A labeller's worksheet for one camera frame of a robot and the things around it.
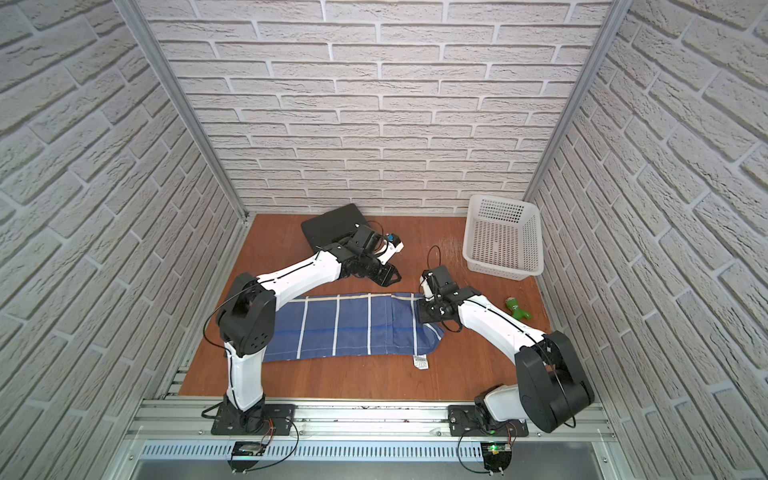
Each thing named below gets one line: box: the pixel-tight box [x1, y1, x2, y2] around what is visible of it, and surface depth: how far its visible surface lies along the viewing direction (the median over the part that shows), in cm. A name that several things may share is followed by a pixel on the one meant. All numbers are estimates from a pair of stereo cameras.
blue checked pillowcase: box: [263, 293, 445, 363], surface depth 90 cm
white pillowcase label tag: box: [413, 354, 429, 370], surface depth 85 cm
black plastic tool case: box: [301, 203, 366, 252], surface depth 118 cm
